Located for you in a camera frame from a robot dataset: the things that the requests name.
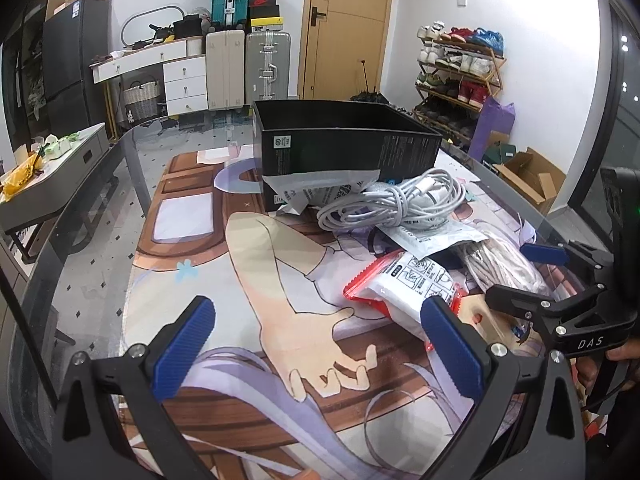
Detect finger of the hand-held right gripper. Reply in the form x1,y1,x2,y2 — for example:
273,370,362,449
485,282,611,323
520,239,615,274

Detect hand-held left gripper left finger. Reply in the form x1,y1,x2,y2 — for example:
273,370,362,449
50,296,217,480

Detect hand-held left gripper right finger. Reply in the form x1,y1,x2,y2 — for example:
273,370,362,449
420,295,588,480

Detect braided cord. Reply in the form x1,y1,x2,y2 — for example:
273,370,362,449
452,237,556,306

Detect red-edged white packet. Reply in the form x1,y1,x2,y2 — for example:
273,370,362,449
342,249,462,348

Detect white medicine packet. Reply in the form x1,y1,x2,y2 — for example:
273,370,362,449
375,220,488,262
264,169,382,215

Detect white charging cable bundle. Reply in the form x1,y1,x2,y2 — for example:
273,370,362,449
316,167,468,233

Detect black cardboard box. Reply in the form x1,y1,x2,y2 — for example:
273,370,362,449
251,99,443,213

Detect person's right hand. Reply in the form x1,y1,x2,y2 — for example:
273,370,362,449
574,340,640,411

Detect open cardboard box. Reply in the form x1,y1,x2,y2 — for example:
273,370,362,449
492,147,567,216

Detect printed desk mat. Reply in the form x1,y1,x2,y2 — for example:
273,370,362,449
112,152,601,480

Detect dark green box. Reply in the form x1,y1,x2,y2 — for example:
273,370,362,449
482,142,521,167

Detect dark glass sliding door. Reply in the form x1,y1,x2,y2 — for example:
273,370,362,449
565,0,640,211

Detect purple bag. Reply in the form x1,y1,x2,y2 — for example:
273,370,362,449
467,96,516,161

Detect wooden shoe rack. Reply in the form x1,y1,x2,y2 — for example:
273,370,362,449
412,35,507,146

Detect shoe rack with shoes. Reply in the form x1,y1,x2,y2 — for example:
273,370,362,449
414,21,505,143

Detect grey coffee table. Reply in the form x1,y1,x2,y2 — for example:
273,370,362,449
0,122,111,261

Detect pile of loose shoes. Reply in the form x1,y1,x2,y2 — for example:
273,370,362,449
350,91,416,111

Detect yellow bag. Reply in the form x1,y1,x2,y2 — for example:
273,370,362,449
0,152,43,203

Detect white green packages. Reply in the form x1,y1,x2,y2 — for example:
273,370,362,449
37,131,81,158

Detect wicker basket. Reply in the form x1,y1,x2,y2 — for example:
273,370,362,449
122,74,162,121

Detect white desk with drawers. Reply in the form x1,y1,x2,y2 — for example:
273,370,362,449
90,37,208,116

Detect beige suitcase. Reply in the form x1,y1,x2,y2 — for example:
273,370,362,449
205,30,247,111

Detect silver suitcase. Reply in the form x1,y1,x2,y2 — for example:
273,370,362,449
245,31,292,103

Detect wooden door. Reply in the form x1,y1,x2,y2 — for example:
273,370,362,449
297,0,396,106

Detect dark refrigerator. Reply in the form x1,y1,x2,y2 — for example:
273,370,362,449
42,0,112,133

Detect black bag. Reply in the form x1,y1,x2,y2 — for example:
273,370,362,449
172,12,208,40

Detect dark open cabinet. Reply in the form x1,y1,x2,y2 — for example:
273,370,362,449
0,10,46,126

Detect oval mirror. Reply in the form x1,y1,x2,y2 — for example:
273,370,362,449
121,5,187,46

